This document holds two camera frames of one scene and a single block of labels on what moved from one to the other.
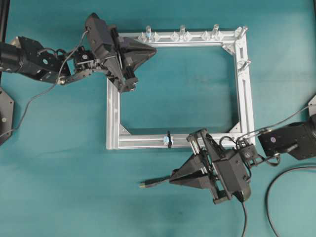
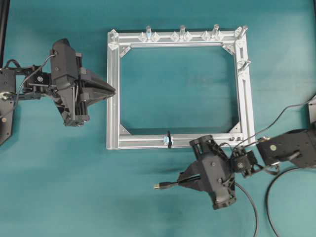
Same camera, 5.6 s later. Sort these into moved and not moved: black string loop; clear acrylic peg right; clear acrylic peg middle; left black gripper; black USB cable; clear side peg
Moved: left black gripper; black USB cable
Not moved: clear acrylic peg middle; clear side peg; black string loop; clear acrylic peg right
